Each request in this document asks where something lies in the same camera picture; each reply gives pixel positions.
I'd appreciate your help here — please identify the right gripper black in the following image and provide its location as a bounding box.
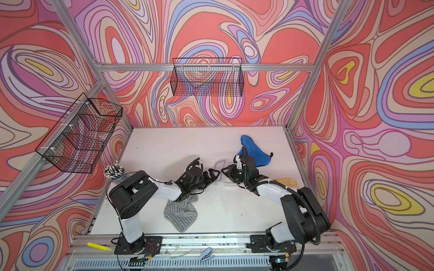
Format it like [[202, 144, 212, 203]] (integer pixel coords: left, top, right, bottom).
[[221, 164, 249, 185]]

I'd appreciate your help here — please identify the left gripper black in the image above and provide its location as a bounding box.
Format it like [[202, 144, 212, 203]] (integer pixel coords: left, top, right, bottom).
[[189, 169, 222, 194]]

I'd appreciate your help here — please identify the small blue-rimmed lunch box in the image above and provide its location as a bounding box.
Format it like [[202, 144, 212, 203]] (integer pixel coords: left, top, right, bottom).
[[212, 159, 236, 187]]

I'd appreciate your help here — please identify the blue microfiber cloth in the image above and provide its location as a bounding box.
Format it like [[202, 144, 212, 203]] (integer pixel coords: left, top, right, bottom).
[[241, 135, 274, 167]]

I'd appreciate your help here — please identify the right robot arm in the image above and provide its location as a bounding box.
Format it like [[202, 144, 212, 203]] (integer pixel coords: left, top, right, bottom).
[[221, 155, 331, 245]]

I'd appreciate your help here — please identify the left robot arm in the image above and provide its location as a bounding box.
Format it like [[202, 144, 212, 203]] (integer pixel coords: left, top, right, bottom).
[[107, 158, 220, 246]]

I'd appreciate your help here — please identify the grey striped cloth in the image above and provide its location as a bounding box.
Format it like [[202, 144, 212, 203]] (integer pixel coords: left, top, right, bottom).
[[164, 195, 198, 233]]

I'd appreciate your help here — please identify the yellow perforated tray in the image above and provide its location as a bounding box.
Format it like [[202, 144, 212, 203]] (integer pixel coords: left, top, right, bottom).
[[274, 178, 300, 189]]

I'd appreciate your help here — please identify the blue binder clip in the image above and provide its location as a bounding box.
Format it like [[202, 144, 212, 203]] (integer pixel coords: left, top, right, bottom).
[[200, 247, 214, 262]]

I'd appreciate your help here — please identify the cup of pens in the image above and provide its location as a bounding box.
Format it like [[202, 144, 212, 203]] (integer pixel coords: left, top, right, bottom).
[[104, 160, 129, 184]]

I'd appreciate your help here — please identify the yellow highlighter marker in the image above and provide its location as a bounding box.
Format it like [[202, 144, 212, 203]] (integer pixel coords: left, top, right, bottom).
[[87, 242, 113, 252]]

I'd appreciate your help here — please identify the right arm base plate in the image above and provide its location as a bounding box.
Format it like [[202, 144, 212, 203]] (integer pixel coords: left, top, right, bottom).
[[246, 234, 297, 255]]

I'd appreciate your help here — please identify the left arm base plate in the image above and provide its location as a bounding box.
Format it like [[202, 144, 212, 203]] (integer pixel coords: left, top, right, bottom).
[[114, 234, 163, 256]]

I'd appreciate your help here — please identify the back wall wire basket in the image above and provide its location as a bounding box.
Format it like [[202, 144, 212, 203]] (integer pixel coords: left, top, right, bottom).
[[170, 57, 244, 97]]

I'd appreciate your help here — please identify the wall wire basket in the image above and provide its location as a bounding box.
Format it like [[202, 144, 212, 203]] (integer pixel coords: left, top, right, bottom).
[[35, 94, 123, 174], [170, 57, 244, 97]]

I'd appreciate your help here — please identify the left wall wire basket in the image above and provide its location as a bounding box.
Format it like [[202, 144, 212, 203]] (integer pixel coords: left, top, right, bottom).
[[35, 94, 123, 174]]

